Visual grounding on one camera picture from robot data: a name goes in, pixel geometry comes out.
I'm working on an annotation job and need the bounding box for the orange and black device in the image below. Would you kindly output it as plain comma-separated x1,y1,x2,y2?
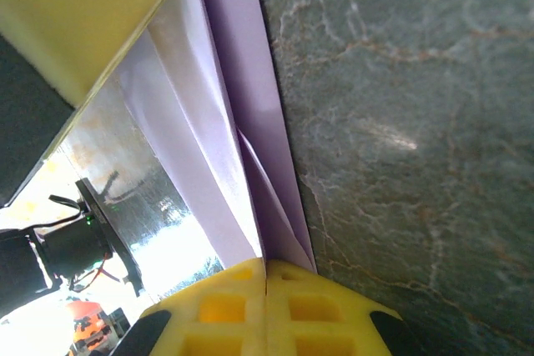
65,299,113,356

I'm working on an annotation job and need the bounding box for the light purple paper sheet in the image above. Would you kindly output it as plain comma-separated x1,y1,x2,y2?
116,0,319,274

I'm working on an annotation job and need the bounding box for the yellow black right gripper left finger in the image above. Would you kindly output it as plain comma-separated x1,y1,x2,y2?
112,257,269,356

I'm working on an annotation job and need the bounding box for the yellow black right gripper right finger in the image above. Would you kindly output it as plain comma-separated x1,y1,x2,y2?
265,259,422,356

